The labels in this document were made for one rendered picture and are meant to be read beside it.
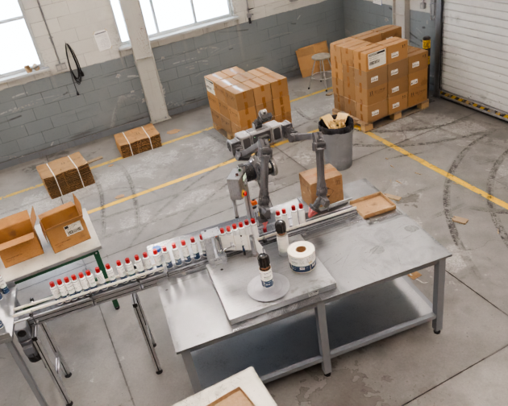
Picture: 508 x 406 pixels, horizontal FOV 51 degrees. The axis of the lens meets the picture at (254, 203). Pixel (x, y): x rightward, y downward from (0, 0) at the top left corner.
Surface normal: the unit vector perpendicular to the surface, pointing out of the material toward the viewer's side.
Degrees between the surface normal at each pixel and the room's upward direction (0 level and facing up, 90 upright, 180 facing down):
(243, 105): 91
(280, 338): 0
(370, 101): 91
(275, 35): 90
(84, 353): 0
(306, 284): 0
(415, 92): 88
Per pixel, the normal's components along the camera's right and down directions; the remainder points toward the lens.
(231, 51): 0.44, 0.42
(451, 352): -0.15, -0.83
